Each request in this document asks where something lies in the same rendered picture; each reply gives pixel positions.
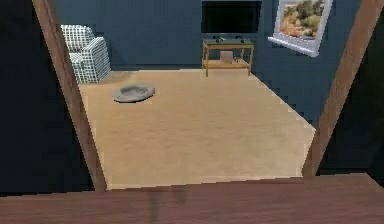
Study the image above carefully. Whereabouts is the brown box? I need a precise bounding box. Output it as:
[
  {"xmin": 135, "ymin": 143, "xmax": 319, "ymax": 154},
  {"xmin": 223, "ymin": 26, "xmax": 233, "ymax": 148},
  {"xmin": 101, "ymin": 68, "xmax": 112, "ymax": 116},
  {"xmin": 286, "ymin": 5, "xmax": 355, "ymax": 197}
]
[{"xmin": 219, "ymin": 50, "xmax": 234, "ymax": 64}]

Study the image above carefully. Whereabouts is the brown wooden door frame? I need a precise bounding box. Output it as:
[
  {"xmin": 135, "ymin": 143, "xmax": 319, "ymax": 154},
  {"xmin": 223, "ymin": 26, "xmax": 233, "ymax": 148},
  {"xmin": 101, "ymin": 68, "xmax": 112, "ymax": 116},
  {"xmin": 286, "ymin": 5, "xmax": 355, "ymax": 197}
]
[{"xmin": 31, "ymin": 0, "xmax": 384, "ymax": 193}]

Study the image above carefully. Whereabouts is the white framed window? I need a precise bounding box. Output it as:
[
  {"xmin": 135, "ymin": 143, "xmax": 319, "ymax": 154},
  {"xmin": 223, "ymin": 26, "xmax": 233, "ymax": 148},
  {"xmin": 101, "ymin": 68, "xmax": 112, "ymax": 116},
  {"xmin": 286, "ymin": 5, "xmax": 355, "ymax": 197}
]
[{"xmin": 267, "ymin": 0, "xmax": 334, "ymax": 58}]

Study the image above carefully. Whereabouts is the wooden television table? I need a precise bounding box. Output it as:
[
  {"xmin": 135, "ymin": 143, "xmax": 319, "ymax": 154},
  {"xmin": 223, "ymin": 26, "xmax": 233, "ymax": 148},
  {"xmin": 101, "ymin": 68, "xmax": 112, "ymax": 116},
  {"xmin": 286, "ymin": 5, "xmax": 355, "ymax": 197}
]
[{"xmin": 201, "ymin": 38, "xmax": 255, "ymax": 78}]

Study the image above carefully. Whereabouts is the grey round floor cushion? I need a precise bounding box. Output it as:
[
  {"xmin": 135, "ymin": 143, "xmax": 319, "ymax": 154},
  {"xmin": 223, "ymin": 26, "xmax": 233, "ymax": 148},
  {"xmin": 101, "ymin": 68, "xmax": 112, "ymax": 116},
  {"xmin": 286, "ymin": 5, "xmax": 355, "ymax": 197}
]
[{"xmin": 111, "ymin": 83, "xmax": 157, "ymax": 104}]

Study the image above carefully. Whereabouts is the white checked armchair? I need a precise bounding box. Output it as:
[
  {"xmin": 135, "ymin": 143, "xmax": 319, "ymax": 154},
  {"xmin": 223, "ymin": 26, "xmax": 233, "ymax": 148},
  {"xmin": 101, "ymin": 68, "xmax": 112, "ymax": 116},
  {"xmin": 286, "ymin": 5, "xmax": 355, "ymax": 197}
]
[{"xmin": 60, "ymin": 24, "xmax": 112, "ymax": 85}]

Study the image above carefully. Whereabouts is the black television set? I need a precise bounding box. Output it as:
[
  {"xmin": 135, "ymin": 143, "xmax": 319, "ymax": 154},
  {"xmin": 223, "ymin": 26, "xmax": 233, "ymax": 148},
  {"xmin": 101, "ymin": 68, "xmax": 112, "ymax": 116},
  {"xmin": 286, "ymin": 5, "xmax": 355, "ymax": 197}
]
[{"xmin": 201, "ymin": 0, "xmax": 263, "ymax": 43}]

